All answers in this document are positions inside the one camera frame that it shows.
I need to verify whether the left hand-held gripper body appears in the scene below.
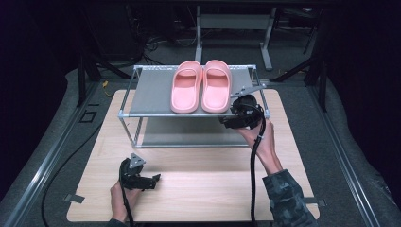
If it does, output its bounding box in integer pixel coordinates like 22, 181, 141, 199
118, 152, 149, 191

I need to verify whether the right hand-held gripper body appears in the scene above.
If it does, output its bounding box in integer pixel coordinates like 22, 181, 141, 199
230, 83, 269, 130

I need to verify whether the pink slipper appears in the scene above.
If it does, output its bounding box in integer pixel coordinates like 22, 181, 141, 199
200, 60, 233, 114
169, 60, 203, 114

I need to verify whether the grey metal shoe rack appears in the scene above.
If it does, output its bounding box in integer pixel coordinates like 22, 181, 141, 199
117, 64, 271, 149

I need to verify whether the person's left hand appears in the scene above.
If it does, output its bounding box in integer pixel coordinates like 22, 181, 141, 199
110, 182, 141, 222

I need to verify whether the person's right hand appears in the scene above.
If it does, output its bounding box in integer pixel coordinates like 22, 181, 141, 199
235, 119, 283, 176

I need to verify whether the grey tape piece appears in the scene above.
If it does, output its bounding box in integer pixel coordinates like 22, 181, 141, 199
64, 193, 85, 204
304, 197, 327, 208

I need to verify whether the black metal stand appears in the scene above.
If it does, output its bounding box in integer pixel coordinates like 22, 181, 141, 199
77, 6, 133, 108
270, 9, 329, 112

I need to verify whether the yellow tag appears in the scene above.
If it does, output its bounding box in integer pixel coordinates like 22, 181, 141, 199
102, 80, 113, 97

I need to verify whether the left hand-held gripper black cable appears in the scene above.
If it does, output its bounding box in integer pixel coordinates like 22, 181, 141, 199
118, 159, 135, 227

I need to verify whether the hand-held gripper black cable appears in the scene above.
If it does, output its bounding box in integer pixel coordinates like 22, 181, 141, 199
249, 103, 268, 227
118, 159, 135, 227

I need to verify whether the right hand-held gripper black cable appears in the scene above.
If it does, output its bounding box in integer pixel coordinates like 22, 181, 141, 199
249, 103, 268, 227

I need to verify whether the black floor cable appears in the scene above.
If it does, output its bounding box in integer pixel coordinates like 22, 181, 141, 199
41, 122, 105, 227

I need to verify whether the metal floor rail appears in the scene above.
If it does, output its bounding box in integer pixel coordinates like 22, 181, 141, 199
3, 82, 99, 227
310, 85, 381, 227

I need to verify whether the grey metal desk frame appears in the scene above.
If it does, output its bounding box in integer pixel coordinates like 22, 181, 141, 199
194, 5, 278, 71

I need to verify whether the bundle of black cables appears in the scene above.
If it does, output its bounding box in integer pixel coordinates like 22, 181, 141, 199
126, 6, 197, 65

